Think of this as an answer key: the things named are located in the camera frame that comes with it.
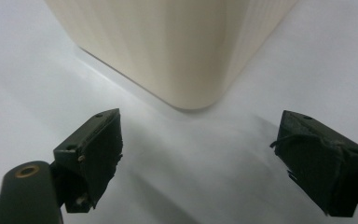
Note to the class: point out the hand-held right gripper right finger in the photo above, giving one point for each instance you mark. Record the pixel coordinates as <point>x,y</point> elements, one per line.
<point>320,161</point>

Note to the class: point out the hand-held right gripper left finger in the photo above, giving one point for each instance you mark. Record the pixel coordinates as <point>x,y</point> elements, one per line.
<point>94,155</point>

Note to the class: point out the cream ribbed plastic container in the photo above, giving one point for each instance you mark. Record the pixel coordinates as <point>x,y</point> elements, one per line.
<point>174,46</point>

